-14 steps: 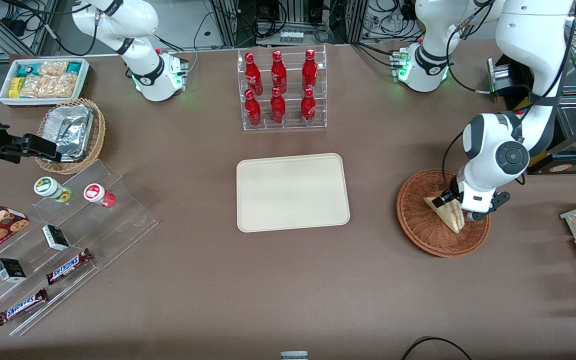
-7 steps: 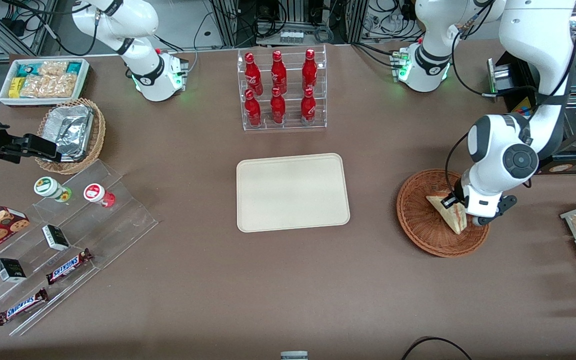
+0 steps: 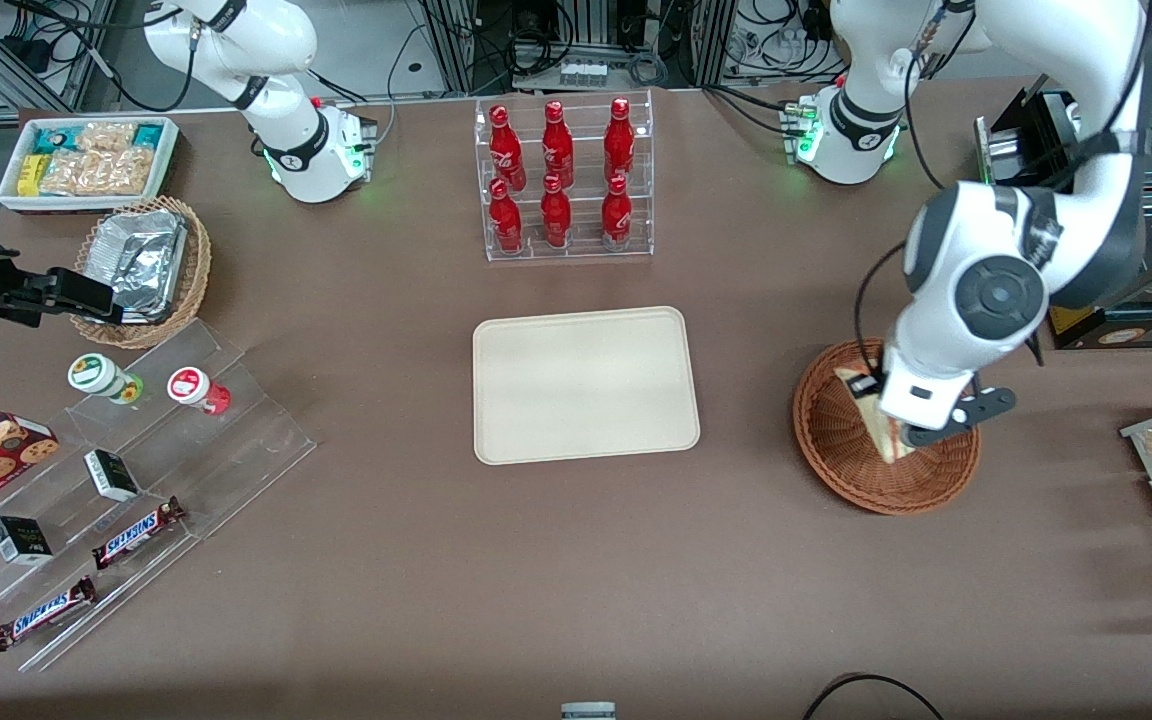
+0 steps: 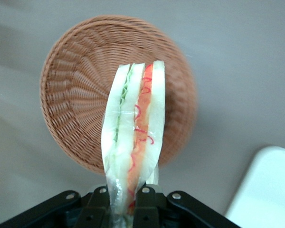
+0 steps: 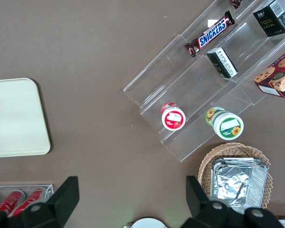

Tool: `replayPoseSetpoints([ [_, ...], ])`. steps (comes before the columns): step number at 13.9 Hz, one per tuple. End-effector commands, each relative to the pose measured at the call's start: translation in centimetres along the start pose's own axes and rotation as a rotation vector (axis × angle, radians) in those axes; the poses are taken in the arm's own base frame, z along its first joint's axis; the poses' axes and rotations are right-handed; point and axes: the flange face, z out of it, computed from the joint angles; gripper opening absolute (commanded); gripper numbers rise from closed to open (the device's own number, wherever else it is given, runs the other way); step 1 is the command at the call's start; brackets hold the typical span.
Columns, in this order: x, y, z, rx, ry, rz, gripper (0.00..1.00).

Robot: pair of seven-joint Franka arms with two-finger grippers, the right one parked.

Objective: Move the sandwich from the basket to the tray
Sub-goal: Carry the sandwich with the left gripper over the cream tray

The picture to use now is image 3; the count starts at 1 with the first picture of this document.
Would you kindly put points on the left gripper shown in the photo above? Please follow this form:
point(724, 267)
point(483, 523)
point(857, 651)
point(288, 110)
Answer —
point(868, 385)

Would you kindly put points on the triangle sandwich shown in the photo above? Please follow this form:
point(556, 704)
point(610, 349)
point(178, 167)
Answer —
point(876, 425)

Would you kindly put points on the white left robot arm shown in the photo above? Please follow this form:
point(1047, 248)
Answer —
point(976, 290)

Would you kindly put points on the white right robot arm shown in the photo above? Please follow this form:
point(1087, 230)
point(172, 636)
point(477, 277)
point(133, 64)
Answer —
point(306, 160)

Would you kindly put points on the brown round wicker basket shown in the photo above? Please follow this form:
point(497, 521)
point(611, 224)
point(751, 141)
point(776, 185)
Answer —
point(836, 450)

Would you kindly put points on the light tan wicker basket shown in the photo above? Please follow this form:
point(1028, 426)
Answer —
point(198, 270)

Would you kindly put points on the beige plastic tray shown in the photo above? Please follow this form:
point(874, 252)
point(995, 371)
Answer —
point(586, 385)

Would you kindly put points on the green lid yoghurt cup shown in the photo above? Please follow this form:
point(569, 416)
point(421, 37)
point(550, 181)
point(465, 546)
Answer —
point(96, 375)

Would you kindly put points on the silver foil container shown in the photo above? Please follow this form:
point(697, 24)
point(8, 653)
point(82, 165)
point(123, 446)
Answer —
point(141, 255)

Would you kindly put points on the white rectangular snack bin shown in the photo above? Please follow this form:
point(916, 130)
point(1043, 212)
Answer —
point(8, 195)

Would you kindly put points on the yellow snack packet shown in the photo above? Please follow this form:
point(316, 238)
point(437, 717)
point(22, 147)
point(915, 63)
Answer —
point(30, 174)

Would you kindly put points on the large clear cracker bag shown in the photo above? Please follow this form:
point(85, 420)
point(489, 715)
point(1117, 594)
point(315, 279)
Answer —
point(101, 172)

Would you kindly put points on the teal snack packet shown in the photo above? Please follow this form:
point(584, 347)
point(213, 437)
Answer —
point(148, 134)
point(54, 138)

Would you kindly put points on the red lid yoghurt cup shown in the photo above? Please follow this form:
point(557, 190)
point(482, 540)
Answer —
point(191, 387)

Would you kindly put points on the small clear cracker bag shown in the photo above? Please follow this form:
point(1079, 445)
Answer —
point(106, 136)

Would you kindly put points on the small black carton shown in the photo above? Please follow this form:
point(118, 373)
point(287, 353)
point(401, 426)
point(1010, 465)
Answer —
point(21, 541)
point(112, 475)

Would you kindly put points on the clear acrylic step display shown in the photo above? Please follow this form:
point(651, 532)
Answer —
point(236, 440)

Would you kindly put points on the snickers chocolate bar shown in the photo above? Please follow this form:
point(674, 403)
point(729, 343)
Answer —
point(136, 533)
point(43, 613)

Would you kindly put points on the black food warmer machine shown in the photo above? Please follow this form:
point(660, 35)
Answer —
point(1011, 150)

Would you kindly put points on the red cola bottle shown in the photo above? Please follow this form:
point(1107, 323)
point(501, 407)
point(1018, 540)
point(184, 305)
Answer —
point(506, 222)
point(507, 150)
point(619, 140)
point(616, 218)
point(557, 145)
point(556, 218)

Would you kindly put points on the clear acrylic bottle rack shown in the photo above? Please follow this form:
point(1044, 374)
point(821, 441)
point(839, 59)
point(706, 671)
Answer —
point(581, 255)

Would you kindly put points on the small grey device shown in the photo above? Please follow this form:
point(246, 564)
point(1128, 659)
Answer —
point(588, 712)

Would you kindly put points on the white power strip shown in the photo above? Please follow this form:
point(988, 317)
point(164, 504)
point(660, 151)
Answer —
point(583, 73)

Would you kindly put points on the aluminium frame rack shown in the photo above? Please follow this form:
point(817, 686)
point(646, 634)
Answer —
point(456, 45)

